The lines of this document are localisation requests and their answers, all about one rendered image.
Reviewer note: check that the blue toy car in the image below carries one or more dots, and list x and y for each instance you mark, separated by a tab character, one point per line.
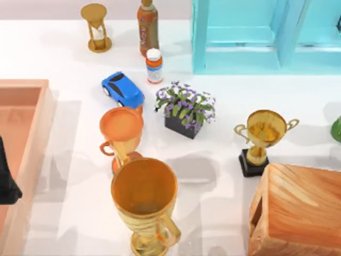
123	89

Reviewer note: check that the large golden trophy cup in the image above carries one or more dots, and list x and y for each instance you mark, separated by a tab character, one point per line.
145	197

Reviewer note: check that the golden hourglass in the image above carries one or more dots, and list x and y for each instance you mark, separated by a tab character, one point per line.
93	12

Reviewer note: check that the salmon-coloured shallow box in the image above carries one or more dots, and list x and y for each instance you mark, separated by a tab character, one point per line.
32	112

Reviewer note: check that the orange trophy cup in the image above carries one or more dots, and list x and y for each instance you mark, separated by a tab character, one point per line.
121	128

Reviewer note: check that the wooden box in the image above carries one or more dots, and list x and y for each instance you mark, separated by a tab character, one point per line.
301	210

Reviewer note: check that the orange and white pill bottle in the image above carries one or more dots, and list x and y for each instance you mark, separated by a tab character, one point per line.
154	66

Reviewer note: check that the light blue rack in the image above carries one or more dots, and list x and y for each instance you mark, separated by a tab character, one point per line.
239	58

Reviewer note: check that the golden trophy on black base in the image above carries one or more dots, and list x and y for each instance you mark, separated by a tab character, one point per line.
265	133

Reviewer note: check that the brown drink bottle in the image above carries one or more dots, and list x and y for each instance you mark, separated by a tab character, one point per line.
148	26

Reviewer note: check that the green object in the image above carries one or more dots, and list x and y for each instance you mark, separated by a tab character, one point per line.
337	130

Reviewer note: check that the purple flowers in black pot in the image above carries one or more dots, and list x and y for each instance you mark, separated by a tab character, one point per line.
186	106

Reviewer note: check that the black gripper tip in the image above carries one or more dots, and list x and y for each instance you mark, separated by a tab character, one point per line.
6	184

